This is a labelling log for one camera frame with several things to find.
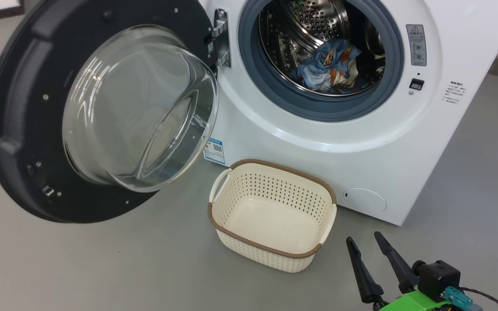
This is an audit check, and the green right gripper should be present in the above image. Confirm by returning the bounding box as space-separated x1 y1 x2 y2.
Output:
346 232 448 311

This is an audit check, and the blue cartoon print garment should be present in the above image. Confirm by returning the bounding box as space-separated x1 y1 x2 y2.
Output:
290 39 362 95

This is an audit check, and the black round glass washer door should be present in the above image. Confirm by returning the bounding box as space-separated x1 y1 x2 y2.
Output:
0 0 219 224

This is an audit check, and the white front-load washing machine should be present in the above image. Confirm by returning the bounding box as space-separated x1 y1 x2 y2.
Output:
199 0 498 226

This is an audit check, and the cream perforated laundry basket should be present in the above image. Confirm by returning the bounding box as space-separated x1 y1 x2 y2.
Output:
207 159 337 273

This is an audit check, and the grey rubber door gasket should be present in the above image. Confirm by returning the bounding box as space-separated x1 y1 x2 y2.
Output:
238 0 405 123

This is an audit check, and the silver metal door hinge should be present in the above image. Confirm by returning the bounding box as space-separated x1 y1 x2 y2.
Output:
211 9 231 68

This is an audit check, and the round white filter cover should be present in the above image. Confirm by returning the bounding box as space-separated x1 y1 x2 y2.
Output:
343 188 387 214

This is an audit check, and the blue white energy label sticker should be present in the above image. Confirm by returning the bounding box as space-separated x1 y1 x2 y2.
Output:
203 137 226 165

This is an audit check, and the grey warning instruction sticker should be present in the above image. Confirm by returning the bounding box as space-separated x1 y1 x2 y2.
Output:
406 24 428 67

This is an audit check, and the perforated steel washer drum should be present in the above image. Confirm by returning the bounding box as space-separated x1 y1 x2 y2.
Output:
259 0 386 96

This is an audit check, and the teal cable connector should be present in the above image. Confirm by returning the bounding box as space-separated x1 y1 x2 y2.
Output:
444 286 473 309

